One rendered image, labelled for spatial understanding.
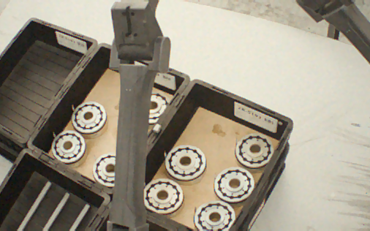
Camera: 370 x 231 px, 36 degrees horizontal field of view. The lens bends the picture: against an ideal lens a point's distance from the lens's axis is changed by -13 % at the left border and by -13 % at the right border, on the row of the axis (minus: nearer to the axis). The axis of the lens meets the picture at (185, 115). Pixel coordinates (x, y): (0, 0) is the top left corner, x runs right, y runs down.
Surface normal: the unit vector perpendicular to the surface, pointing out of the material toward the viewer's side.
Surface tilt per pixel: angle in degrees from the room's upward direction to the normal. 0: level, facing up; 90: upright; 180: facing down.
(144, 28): 69
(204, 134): 0
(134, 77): 40
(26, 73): 0
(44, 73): 0
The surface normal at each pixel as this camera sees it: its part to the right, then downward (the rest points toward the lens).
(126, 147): -0.40, 0.03
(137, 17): -0.39, 0.51
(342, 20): -0.37, 0.75
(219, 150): -0.05, -0.56
